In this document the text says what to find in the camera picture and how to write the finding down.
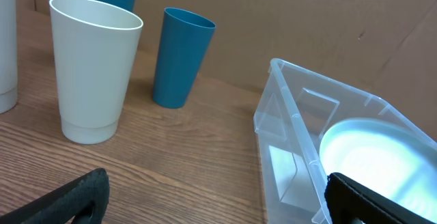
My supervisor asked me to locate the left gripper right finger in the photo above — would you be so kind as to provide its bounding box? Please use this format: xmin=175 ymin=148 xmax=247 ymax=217
xmin=324 ymin=172 xmax=432 ymax=224

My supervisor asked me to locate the clear plastic storage container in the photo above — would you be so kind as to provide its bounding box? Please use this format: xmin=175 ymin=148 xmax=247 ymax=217
xmin=253 ymin=58 xmax=435 ymax=223

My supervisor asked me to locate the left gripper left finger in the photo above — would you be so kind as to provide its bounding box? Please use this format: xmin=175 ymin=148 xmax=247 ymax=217
xmin=1 ymin=168 xmax=110 ymax=224

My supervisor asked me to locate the cream cup far left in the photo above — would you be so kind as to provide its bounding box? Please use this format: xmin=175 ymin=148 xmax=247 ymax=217
xmin=0 ymin=0 xmax=18 ymax=113

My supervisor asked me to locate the blue cup near container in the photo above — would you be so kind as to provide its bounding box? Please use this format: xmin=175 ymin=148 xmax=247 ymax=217
xmin=152 ymin=8 xmax=216 ymax=109

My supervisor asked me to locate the cream cup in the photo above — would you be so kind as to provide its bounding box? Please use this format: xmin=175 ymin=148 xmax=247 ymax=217
xmin=0 ymin=0 xmax=18 ymax=113
xmin=49 ymin=0 xmax=143 ymax=145

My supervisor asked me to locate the cream cup inner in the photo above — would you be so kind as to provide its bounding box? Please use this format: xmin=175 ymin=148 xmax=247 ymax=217
xmin=49 ymin=0 xmax=143 ymax=145

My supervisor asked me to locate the grey plate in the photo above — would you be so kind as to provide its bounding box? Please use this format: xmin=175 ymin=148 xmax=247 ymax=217
xmin=319 ymin=118 xmax=436 ymax=223

